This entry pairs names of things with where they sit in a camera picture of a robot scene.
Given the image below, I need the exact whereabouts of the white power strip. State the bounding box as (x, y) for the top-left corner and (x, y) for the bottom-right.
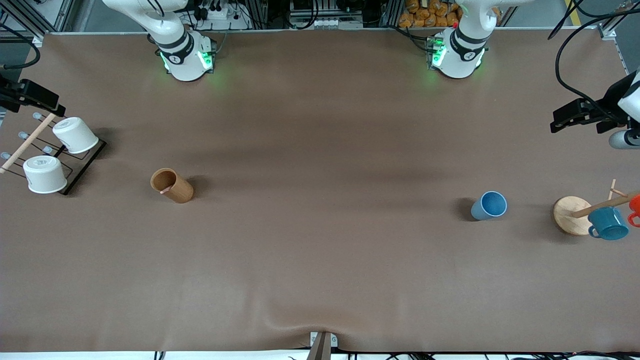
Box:
(201, 4), (232, 22)

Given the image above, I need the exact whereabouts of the aluminium frame profile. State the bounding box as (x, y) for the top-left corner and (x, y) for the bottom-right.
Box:
(599, 22), (628, 73)
(0, 0), (76, 38)

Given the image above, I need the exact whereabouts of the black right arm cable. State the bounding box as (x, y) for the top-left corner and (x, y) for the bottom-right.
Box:
(0, 25), (41, 70)

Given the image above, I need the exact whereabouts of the teal enamel mug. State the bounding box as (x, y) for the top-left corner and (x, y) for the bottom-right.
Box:
(587, 206), (630, 241)

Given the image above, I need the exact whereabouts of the black wire cup rack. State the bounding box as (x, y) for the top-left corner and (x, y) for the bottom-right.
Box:
(0, 112), (107, 196)

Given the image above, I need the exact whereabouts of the white upturned cup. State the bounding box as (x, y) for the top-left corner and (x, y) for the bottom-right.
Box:
(52, 117), (100, 154)
(23, 155), (68, 194)

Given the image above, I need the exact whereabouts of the light blue cup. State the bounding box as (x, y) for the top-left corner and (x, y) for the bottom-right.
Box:
(470, 191), (508, 221)

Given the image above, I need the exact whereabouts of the brown table mat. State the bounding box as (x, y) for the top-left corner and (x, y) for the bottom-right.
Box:
(0, 27), (640, 353)

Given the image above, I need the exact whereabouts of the wooden cylinder holder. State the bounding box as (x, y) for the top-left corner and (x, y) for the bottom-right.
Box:
(150, 168), (195, 204)

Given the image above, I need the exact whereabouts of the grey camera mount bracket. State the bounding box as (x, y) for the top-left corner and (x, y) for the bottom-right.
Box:
(306, 331), (338, 360)

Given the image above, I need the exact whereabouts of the wooden mug tree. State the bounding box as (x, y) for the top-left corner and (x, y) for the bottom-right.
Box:
(553, 178), (640, 236)

